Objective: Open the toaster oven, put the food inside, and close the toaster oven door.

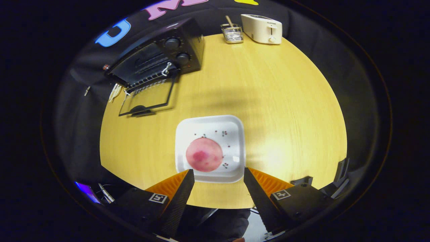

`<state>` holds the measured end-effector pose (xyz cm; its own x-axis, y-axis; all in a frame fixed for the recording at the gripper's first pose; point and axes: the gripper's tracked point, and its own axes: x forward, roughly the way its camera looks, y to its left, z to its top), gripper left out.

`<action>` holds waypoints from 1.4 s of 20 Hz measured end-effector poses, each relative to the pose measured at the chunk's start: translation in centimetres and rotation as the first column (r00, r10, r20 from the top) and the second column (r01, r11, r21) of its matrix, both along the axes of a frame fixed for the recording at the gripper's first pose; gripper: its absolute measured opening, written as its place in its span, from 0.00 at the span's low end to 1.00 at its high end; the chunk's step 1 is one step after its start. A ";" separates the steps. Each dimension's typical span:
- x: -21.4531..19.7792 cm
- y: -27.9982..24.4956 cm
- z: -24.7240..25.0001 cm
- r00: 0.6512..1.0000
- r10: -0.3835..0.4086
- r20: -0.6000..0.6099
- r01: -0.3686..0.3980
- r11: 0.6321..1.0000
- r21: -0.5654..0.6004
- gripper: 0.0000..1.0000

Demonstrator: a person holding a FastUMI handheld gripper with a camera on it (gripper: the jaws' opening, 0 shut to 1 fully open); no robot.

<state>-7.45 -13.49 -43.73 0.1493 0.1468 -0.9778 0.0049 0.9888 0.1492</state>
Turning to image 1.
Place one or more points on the silver cloth clip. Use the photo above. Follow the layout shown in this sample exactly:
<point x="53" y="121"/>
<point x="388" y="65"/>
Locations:
<point x="87" y="91"/>

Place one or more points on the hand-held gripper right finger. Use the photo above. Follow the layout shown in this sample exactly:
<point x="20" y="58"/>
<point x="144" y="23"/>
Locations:
<point x="260" y="201"/>

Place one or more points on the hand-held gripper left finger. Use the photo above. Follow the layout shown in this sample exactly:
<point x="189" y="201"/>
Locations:
<point x="179" y="201"/>

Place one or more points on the wooden stick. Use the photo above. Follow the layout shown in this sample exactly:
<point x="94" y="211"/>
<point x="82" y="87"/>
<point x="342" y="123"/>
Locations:
<point x="229" y="21"/>

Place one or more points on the white square plate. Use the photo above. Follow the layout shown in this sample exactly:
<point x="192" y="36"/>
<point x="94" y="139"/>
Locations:
<point x="231" y="148"/>

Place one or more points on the black toaster oven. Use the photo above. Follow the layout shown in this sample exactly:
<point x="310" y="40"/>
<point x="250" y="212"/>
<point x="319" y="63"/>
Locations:
<point x="178" y="50"/>

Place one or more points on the white pop-up toaster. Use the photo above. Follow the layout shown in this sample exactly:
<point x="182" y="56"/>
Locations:
<point x="262" y="28"/>

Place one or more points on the round pink meat slice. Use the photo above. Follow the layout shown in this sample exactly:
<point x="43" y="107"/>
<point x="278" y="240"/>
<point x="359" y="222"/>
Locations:
<point x="204" y="154"/>

